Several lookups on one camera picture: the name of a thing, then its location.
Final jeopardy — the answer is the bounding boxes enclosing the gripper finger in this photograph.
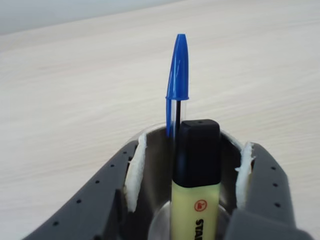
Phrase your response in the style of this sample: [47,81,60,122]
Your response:
[234,141,298,227]
[21,131,148,240]

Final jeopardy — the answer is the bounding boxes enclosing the yellow highlighter black cap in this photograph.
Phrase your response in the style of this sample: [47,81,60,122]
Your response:
[171,119,221,240]

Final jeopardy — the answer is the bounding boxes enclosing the silver metal cup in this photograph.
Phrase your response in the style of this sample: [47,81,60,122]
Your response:
[124,123,248,240]

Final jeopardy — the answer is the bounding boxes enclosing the blue capped ballpoint pen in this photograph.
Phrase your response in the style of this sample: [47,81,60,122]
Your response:
[165,33,190,146]

